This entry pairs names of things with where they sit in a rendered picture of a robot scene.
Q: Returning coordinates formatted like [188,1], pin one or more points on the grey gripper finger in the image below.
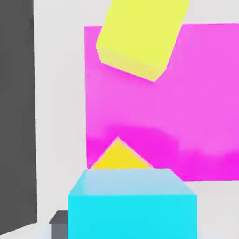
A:
[59,226]

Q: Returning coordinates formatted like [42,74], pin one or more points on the small cyan cube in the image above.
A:
[132,214]

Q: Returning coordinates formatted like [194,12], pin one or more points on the small lime yellow cube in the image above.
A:
[140,37]

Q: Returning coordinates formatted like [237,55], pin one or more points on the large magenta box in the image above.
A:
[196,112]

